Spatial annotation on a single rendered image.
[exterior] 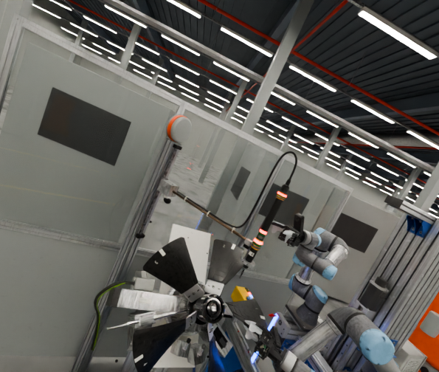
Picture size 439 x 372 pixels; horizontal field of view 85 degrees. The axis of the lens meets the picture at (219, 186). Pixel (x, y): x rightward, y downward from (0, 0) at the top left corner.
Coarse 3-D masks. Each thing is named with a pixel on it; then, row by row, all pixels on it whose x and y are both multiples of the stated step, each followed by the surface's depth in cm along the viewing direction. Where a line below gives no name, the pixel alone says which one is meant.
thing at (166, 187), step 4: (164, 180) 139; (168, 180) 144; (160, 184) 139; (164, 184) 138; (168, 184) 136; (172, 184) 139; (160, 188) 139; (164, 188) 137; (168, 188) 136; (172, 188) 136; (176, 188) 139; (164, 192) 137; (168, 192) 135; (172, 192) 138; (176, 192) 141; (172, 196) 140
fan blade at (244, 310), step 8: (232, 304) 121; (240, 304) 124; (248, 304) 128; (256, 304) 131; (232, 312) 114; (240, 312) 117; (248, 312) 121; (256, 312) 125; (256, 320) 119; (264, 320) 124
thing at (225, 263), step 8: (216, 240) 133; (216, 248) 130; (240, 248) 131; (216, 256) 127; (224, 256) 127; (232, 256) 127; (240, 256) 127; (216, 264) 124; (224, 264) 123; (232, 264) 124; (240, 264) 124; (216, 272) 121; (224, 272) 120; (232, 272) 120; (216, 280) 118; (224, 280) 117
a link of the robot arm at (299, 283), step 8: (320, 232) 159; (328, 232) 159; (328, 240) 155; (320, 248) 159; (328, 248) 155; (320, 256) 163; (304, 272) 168; (312, 272) 167; (296, 280) 172; (304, 280) 169; (296, 288) 172; (304, 288) 169
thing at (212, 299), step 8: (208, 296) 107; (216, 296) 109; (192, 304) 112; (200, 304) 106; (208, 304) 106; (216, 304) 108; (200, 312) 104; (208, 312) 104; (216, 312) 106; (200, 320) 108; (208, 320) 103; (216, 320) 105
